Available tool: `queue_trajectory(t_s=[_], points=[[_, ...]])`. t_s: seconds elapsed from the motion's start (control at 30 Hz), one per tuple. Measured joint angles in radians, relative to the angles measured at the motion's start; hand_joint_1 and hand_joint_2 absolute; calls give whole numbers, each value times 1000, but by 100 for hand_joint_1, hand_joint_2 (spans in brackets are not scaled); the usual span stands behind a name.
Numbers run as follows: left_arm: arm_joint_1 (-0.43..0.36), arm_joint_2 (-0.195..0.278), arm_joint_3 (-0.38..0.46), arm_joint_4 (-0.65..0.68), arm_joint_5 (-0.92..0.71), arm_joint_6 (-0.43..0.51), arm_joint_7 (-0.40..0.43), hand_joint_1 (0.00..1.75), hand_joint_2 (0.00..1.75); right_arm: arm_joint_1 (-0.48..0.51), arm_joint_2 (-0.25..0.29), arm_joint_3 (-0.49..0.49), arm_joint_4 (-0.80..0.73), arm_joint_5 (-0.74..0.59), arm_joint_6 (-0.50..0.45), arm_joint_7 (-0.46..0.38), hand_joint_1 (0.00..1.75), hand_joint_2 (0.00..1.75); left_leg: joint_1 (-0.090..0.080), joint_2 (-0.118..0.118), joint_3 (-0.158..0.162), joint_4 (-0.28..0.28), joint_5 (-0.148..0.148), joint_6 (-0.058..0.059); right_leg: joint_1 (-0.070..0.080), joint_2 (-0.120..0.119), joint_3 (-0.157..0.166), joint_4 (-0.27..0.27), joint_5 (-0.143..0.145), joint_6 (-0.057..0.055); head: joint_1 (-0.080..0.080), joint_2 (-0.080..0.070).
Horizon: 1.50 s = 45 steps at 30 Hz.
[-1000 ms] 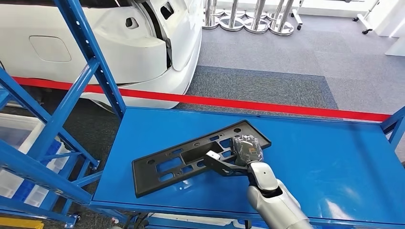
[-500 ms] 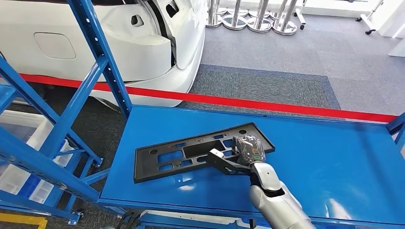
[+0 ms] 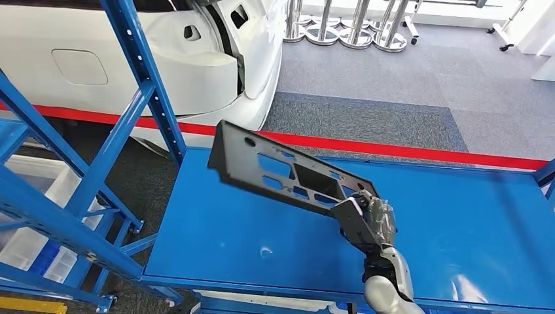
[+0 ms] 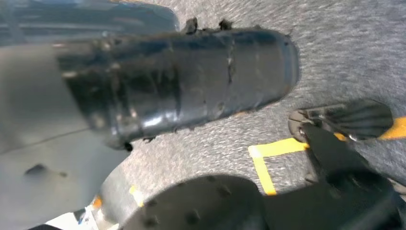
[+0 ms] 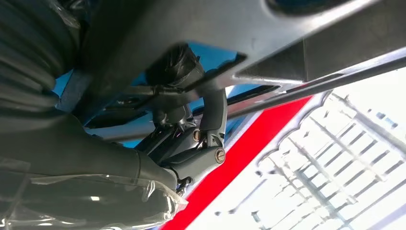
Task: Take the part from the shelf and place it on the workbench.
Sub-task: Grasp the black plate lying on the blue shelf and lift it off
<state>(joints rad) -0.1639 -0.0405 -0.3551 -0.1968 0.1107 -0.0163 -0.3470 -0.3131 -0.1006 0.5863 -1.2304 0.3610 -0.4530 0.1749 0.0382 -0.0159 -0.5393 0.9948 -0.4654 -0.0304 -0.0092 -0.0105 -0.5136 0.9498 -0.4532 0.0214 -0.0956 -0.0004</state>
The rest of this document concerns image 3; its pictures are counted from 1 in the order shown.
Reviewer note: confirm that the red barrier belt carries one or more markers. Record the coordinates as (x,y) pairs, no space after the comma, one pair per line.
(390,149)

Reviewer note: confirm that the black plastic plate bracket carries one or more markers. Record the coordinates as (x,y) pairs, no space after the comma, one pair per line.
(234,156)

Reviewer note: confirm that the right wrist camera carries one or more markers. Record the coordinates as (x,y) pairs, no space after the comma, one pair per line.
(351,225)

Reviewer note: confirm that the blue metal shelf rack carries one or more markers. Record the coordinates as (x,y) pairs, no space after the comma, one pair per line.
(260,225)
(52,286)

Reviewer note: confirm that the white car body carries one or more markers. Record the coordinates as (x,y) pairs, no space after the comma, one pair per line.
(195,78)

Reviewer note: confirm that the white leg with caster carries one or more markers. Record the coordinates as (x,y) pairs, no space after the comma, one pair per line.
(409,26)

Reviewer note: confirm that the chrome stanchion post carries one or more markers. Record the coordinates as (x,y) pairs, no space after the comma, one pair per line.
(355,41)
(323,37)
(390,43)
(297,34)

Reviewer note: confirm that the blue plastic crate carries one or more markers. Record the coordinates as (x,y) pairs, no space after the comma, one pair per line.
(43,258)

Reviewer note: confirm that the white cabinet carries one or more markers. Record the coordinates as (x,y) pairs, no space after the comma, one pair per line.
(537,30)

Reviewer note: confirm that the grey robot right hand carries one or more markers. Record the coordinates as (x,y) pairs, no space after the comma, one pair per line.
(381,225)

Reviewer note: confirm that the white wheeled stand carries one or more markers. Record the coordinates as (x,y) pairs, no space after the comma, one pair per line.
(503,34)

